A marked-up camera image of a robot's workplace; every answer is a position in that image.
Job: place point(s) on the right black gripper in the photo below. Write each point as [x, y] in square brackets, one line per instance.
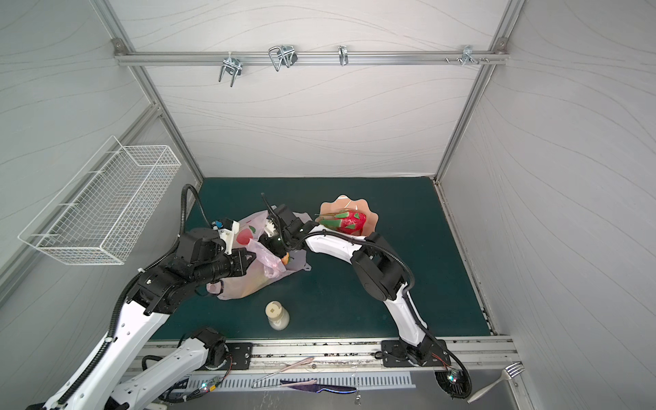
[282, 225]

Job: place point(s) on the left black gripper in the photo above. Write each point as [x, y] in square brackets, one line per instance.
[242, 265]

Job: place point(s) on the pink plastic bag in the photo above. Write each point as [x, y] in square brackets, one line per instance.
[267, 268]

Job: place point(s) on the red dragon fruit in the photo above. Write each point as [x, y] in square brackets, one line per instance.
[346, 221]

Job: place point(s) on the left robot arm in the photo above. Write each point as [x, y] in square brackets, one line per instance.
[144, 305]

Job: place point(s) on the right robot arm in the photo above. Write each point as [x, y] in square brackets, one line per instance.
[385, 277]

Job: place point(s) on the tan fruit plate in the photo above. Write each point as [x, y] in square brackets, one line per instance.
[344, 202]

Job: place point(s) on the small beige bottle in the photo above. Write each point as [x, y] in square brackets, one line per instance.
[278, 316]

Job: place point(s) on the pink clear tongs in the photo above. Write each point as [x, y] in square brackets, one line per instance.
[258, 382]

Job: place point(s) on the left metal hook clamp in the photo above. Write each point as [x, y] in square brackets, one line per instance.
[231, 68]

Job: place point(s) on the metal hook clamp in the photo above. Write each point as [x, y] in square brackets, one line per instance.
[282, 56]
[231, 68]

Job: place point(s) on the middle metal hook clamp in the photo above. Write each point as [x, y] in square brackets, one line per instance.
[282, 56]

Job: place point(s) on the right silver fork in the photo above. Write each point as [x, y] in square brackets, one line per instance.
[508, 373]

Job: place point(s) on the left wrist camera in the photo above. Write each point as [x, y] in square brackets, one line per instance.
[228, 230]

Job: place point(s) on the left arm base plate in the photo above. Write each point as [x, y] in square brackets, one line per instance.
[235, 356]

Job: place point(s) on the purple handled knife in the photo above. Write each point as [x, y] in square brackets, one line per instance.
[313, 386]

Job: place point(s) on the white wire basket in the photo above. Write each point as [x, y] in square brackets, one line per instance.
[97, 218]

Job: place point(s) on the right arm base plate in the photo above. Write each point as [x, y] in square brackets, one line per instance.
[397, 353]

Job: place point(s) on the metal crossbar rail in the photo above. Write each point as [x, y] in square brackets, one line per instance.
[305, 58]

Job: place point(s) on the small metal ring clamp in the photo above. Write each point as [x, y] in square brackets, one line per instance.
[343, 55]

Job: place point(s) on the right metal bracket clamp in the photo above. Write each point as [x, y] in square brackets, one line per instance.
[468, 56]

